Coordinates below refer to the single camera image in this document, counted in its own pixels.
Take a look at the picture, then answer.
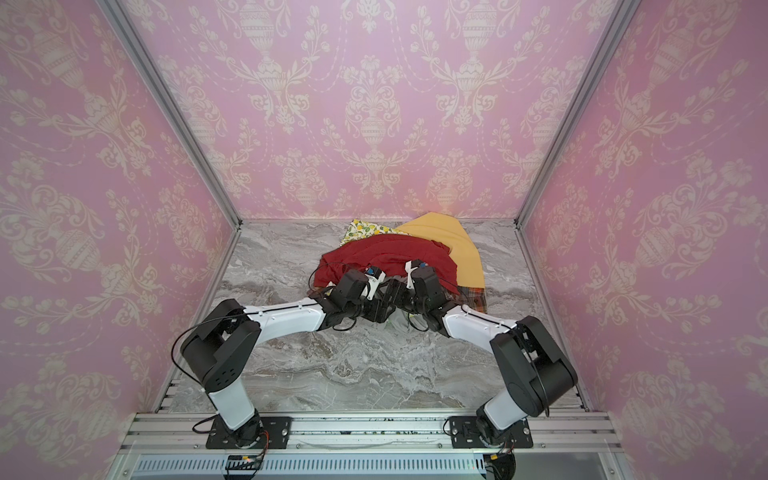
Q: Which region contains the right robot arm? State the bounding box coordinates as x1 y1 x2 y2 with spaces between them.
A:
384 266 578 445

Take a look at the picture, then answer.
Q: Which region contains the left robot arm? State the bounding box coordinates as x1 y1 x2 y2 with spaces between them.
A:
180 269 407 449

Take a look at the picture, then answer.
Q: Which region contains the dark red cloth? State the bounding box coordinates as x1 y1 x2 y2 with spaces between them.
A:
312 234 459 294

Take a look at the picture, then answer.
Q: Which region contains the mustard yellow cloth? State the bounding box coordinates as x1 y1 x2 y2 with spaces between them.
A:
395 212 486 289

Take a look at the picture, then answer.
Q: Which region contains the plaid cloth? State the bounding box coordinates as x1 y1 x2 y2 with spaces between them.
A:
307 285 488 314

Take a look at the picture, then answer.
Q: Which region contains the lemon print cloth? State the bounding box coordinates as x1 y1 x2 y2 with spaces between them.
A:
340 219 398 246

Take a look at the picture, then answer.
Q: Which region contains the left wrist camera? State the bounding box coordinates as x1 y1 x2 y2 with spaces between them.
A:
364 266 386 300

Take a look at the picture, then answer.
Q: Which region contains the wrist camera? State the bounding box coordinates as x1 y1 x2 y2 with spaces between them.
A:
364 266 386 300
404 259 427 290

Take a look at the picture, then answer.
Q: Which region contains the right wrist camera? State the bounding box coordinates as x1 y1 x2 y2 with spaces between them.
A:
404 259 427 290

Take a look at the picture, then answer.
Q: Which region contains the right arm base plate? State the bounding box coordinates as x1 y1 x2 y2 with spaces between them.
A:
443 416 534 449

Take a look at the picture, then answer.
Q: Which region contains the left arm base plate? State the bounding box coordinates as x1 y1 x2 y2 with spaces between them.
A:
206 415 293 450

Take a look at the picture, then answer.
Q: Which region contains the aluminium front rail frame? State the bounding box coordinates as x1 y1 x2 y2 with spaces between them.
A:
107 409 633 479

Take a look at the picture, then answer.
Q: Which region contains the right corner aluminium post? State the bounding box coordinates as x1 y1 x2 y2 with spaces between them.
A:
514 0 642 229

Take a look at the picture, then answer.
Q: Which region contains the corner aluminium post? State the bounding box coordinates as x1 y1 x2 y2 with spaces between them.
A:
95 0 244 229
514 0 642 229

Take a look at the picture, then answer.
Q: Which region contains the left corner aluminium post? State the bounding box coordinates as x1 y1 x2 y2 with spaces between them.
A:
95 0 244 229

